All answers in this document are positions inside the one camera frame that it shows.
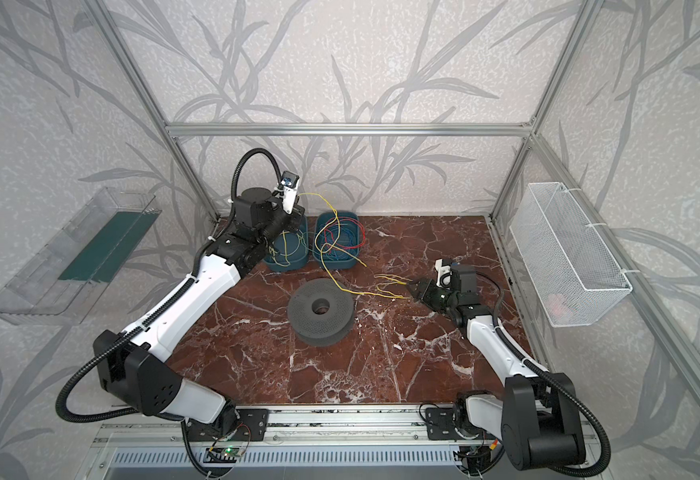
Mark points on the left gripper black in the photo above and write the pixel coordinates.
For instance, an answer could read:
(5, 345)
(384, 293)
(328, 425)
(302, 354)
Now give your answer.
(281, 223)

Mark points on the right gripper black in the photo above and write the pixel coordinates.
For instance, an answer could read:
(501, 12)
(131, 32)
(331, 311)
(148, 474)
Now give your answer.
(434, 291)

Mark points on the teal plastic bin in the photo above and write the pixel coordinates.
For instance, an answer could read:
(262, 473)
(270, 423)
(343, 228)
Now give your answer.
(336, 240)
(290, 251)

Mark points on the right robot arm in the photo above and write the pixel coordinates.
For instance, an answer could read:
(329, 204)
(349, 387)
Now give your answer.
(539, 420)

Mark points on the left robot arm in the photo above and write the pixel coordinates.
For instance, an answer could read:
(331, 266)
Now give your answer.
(132, 364)

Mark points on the pink object in basket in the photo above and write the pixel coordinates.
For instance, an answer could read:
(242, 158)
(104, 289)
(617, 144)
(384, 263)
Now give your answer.
(558, 308)

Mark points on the small green circuit board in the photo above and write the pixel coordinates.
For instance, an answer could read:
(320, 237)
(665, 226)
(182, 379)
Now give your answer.
(224, 455)

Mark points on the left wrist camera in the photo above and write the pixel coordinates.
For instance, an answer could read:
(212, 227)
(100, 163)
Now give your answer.
(286, 193)

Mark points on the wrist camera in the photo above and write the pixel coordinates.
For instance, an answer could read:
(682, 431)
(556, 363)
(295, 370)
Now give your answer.
(445, 273)
(286, 193)

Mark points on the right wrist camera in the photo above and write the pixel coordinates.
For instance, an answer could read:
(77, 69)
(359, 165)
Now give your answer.
(445, 273)

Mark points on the grey perforated cable spool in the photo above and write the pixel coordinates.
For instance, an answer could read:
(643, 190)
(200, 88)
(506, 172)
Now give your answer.
(321, 314)

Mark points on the aluminium frame crossbar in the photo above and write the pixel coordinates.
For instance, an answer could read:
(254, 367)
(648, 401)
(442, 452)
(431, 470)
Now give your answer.
(348, 129)

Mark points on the white wire mesh basket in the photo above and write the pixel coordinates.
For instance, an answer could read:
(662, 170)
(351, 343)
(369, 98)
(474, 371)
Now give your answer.
(565, 253)

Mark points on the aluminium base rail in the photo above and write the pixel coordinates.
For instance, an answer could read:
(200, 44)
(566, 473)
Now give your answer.
(291, 425)

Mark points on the clear plastic wall tray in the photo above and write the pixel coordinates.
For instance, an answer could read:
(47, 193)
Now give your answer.
(65, 279)

